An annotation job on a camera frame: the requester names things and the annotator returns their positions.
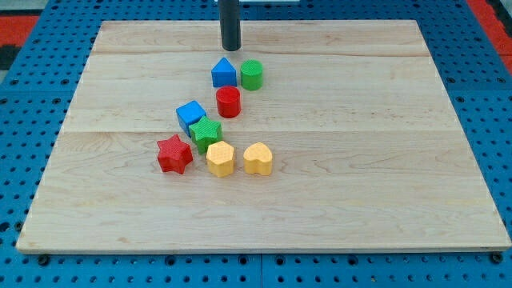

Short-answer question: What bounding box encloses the wooden board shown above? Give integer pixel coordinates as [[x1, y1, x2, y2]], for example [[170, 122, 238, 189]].
[[17, 20, 511, 254]]

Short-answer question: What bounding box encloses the blue cube block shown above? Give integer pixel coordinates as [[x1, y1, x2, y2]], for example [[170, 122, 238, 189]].
[[175, 100, 206, 138]]

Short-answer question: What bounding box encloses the red circle block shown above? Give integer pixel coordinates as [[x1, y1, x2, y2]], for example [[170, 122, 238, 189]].
[[216, 86, 242, 118]]

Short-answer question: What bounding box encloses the blue triangle block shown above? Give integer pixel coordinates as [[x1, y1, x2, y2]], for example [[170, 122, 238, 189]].
[[211, 58, 237, 88]]

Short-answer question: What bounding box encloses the yellow hexagon block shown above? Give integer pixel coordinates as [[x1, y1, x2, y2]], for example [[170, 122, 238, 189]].
[[206, 141, 235, 178]]

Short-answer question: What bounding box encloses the green circle block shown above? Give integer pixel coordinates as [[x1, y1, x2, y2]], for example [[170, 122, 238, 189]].
[[240, 59, 263, 90]]

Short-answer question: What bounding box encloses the red star block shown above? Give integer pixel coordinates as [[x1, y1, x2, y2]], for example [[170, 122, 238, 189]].
[[157, 134, 194, 174]]

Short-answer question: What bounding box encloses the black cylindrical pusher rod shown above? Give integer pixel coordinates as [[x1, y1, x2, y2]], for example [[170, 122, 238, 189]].
[[218, 0, 242, 51]]

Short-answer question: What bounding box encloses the yellow heart block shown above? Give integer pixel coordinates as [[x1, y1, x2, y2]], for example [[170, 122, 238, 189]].
[[243, 142, 273, 176]]

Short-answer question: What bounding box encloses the green star block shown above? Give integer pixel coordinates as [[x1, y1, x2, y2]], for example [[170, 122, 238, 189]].
[[189, 116, 222, 154]]

